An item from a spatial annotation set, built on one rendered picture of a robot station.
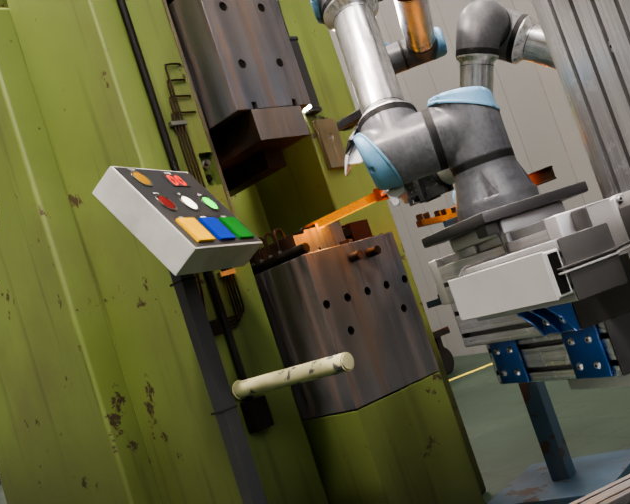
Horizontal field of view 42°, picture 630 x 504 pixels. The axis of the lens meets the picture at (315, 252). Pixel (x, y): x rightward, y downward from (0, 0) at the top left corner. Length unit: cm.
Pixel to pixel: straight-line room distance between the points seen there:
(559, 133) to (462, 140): 423
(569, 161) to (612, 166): 422
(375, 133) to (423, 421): 116
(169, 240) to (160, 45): 86
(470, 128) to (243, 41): 116
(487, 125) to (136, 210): 79
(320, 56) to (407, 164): 147
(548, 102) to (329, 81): 302
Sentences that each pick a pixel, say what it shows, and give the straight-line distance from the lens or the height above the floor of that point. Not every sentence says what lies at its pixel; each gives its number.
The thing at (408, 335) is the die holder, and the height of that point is 60.
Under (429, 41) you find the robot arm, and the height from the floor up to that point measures 128.
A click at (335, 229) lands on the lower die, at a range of 246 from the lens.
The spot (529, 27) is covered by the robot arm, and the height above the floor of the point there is 122.
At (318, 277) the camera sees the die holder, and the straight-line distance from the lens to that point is 228.
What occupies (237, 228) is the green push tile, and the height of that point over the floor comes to 100.
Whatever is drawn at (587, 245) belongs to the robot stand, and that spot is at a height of 72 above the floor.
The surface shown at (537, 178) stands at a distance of 274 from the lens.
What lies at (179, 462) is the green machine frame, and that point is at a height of 47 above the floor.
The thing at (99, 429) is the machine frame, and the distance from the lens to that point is 262.
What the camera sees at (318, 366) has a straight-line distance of 199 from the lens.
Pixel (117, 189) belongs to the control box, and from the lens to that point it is 187.
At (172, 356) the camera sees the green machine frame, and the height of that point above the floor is 76.
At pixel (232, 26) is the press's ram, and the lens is 252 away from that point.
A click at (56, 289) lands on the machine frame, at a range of 263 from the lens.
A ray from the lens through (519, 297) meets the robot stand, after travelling 122.
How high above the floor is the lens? 74
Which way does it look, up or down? 4 degrees up
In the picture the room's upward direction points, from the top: 18 degrees counter-clockwise
